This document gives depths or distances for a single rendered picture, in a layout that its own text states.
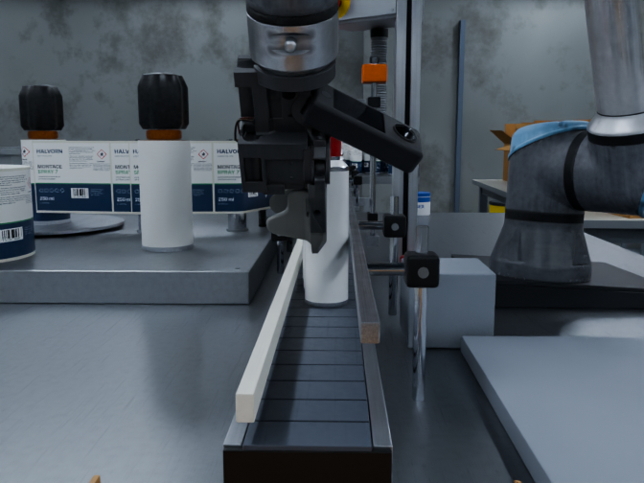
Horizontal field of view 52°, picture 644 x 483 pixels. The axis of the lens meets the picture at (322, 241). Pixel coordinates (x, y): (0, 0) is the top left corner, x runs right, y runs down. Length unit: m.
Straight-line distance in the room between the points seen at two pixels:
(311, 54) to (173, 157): 0.63
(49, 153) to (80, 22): 4.84
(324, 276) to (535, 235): 0.38
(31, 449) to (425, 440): 0.31
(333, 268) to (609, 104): 0.42
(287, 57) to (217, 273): 0.50
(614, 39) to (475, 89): 4.96
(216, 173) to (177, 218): 0.24
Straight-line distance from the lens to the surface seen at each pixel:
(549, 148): 1.02
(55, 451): 0.59
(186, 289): 1.00
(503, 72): 5.92
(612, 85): 0.94
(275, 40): 0.55
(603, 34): 0.93
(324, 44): 0.56
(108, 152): 1.41
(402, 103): 1.25
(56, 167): 1.47
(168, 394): 0.67
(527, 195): 1.03
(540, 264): 1.01
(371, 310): 0.44
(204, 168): 1.37
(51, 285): 1.06
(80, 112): 6.23
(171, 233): 1.15
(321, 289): 0.76
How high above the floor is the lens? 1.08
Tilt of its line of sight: 9 degrees down
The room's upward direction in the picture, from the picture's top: straight up
